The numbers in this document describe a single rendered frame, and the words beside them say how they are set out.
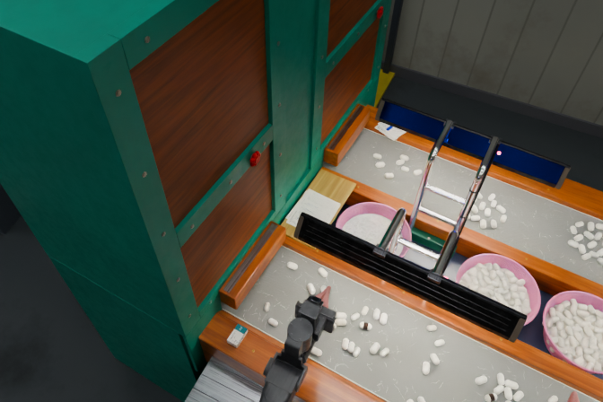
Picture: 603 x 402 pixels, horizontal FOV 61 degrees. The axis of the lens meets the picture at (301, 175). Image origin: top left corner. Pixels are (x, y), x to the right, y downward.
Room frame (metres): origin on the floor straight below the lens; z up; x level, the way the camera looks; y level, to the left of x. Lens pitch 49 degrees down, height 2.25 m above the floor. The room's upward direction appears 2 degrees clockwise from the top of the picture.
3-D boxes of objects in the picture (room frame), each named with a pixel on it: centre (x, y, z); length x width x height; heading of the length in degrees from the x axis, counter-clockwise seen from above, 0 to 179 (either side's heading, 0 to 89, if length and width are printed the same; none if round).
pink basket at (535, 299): (0.83, -0.65, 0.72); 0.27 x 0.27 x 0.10
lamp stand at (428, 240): (1.13, -0.50, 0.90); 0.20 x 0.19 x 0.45; 62
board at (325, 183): (1.14, -0.06, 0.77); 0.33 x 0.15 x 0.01; 152
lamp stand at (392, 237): (0.77, -0.32, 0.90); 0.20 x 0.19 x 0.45; 62
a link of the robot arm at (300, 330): (0.46, 0.01, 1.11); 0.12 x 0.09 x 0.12; 156
